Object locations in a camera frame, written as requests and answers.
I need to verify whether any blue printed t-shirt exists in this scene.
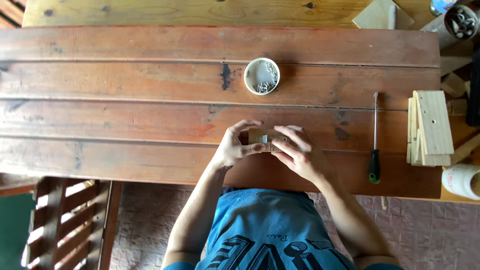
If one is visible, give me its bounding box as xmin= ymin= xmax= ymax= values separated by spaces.
xmin=163 ymin=188 xmax=405 ymax=270

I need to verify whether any white plastic bottle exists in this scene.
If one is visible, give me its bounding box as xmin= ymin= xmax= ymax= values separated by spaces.
xmin=441 ymin=164 xmax=480 ymax=201

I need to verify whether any thin plywood square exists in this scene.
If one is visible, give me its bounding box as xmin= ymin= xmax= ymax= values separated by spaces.
xmin=352 ymin=0 xmax=415 ymax=31

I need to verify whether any small wooden offcut block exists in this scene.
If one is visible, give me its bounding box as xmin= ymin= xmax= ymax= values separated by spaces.
xmin=440 ymin=72 xmax=467 ymax=99
xmin=446 ymin=99 xmax=468 ymax=116

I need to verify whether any stack of light wooden boards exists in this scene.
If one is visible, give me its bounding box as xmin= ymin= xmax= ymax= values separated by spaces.
xmin=406 ymin=90 xmax=455 ymax=167

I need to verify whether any light wooden strip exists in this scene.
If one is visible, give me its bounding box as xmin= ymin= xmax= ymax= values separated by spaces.
xmin=440 ymin=56 xmax=473 ymax=77

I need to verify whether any metal can with blue label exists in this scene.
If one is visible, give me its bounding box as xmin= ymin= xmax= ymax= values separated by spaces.
xmin=430 ymin=0 xmax=457 ymax=17

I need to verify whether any white cylindrical stick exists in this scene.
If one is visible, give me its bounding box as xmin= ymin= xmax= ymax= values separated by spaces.
xmin=387 ymin=4 xmax=397 ymax=30

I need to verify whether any person's right hand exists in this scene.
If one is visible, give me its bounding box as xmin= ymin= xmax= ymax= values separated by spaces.
xmin=271 ymin=125 xmax=331 ymax=184

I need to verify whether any long wooden strip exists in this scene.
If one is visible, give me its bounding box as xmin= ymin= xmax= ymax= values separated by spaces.
xmin=450 ymin=133 xmax=480 ymax=166

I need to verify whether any brown wooden slatted chair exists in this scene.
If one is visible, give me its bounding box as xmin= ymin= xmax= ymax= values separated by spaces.
xmin=20 ymin=177 xmax=124 ymax=270

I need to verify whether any grey tube with screws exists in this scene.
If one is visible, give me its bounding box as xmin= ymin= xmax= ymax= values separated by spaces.
xmin=420 ymin=4 xmax=480 ymax=50

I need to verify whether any green handled screwdriver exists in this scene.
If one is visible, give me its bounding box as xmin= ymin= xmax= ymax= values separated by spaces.
xmin=368 ymin=92 xmax=381 ymax=185

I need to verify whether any white round screw container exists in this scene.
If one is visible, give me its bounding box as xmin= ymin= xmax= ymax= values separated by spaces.
xmin=244 ymin=58 xmax=281 ymax=96

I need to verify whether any person's left hand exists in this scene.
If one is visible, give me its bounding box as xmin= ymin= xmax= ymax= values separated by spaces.
xmin=212 ymin=119 xmax=271 ymax=169

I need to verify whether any pile of metal screws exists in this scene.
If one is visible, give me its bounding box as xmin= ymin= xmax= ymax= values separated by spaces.
xmin=251 ymin=62 xmax=278 ymax=93

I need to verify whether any black flat object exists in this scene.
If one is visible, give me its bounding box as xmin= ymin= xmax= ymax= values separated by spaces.
xmin=465 ymin=45 xmax=480 ymax=127

